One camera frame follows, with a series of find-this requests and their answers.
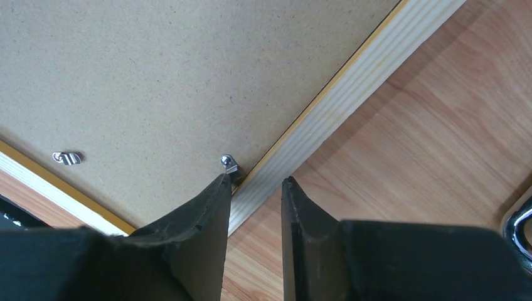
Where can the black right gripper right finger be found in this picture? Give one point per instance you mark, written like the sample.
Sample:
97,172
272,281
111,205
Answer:
329,259

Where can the brown cardboard backing sheet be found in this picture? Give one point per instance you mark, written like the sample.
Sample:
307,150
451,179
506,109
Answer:
134,102

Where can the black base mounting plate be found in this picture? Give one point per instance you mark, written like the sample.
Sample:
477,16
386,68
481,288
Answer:
14,217

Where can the black ribbed frame backing board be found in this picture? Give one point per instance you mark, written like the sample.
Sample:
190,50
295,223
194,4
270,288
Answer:
513,229

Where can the light wooden picture frame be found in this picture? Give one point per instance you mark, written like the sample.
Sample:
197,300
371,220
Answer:
407,26

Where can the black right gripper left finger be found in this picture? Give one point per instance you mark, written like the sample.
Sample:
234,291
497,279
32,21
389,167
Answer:
180,256

